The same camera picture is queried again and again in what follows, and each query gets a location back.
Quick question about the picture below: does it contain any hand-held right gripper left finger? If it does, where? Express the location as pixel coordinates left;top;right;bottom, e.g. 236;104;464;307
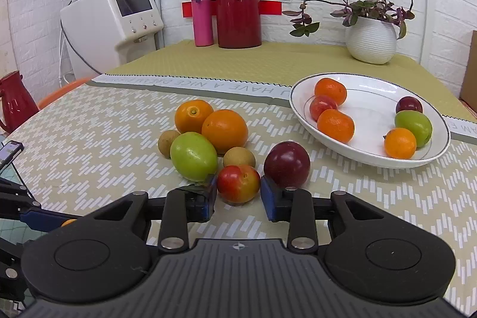
80;174;217;253

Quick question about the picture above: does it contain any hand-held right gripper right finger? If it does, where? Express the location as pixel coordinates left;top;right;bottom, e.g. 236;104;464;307
260;176;384;253

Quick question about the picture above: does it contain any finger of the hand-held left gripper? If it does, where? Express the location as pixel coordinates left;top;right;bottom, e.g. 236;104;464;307
0;177;78;230
0;239;27;304

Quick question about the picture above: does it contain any dark red plum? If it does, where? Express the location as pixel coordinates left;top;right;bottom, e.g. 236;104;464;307
263;141;311;189
396;96;423;114

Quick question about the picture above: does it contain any green apple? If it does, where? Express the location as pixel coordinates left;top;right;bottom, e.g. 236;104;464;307
170;132;219;182

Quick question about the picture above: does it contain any small brown longan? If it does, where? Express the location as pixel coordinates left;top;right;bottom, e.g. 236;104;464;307
223;147;256;168

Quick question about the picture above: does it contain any large round orange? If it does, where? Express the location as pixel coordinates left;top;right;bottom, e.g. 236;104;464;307
201;109;249;155

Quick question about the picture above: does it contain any brown kiwi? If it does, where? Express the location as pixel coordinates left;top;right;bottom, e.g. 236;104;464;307
157;130;181;158

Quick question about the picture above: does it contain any navel orange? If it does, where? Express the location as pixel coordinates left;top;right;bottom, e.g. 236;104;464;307
174;100;214;134

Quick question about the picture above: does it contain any deep orange tangerine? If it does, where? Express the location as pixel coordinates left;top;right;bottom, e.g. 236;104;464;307
314;77;347;106

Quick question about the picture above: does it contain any white plate with dark rim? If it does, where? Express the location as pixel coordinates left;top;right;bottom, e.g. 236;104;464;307
289;73;451;170

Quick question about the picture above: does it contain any small orange mandarin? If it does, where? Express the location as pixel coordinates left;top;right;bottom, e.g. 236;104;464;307
384;128;417;159

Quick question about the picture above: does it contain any green jujube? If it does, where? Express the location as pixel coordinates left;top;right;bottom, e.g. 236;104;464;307
394;110;433;148

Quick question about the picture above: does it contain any smartphone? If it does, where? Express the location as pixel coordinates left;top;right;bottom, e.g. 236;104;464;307
0;140;25;170

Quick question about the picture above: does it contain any red pitcher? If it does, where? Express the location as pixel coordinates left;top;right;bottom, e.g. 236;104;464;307
0;71;40;134

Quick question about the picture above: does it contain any orange plastic stool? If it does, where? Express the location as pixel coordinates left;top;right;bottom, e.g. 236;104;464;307
37;77;94;110

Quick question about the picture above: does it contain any pink thermos bottle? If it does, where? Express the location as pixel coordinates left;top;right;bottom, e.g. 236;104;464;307
191;0;215;47

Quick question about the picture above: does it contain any purple plant in white pot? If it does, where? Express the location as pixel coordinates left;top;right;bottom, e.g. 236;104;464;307
282;0;416;65

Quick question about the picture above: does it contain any white water dispenser with screen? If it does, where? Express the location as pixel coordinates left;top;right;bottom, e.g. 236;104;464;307
60;0;165;80

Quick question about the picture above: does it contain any cardboard box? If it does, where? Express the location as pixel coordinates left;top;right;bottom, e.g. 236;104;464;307
459;29;477;103

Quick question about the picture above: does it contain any thin grey cable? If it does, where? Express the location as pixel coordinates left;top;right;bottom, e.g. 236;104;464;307
61;20;102;75

